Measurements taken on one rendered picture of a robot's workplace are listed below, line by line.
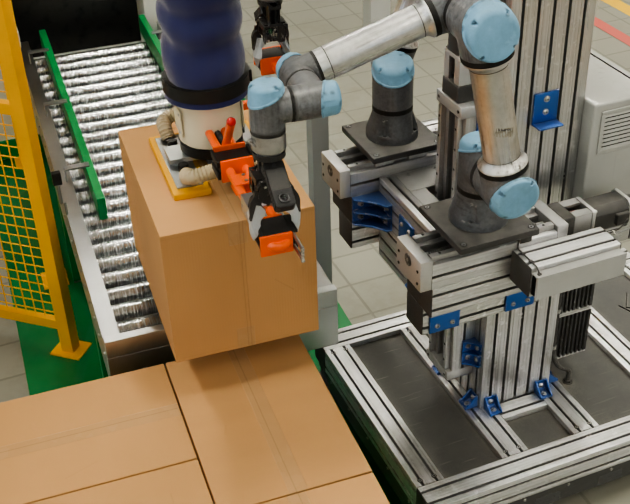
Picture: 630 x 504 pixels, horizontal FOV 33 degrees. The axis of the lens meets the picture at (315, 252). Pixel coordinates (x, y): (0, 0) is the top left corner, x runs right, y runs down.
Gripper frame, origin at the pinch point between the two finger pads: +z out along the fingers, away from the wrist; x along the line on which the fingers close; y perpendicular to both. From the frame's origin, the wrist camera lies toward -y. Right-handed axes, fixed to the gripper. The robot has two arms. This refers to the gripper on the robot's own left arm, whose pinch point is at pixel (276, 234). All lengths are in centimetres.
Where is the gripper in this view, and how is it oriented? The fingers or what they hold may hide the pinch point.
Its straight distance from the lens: 232.3
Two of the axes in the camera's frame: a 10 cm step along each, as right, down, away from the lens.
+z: 0.3, 8.3, 5.5
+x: -9.5, 2.0, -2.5
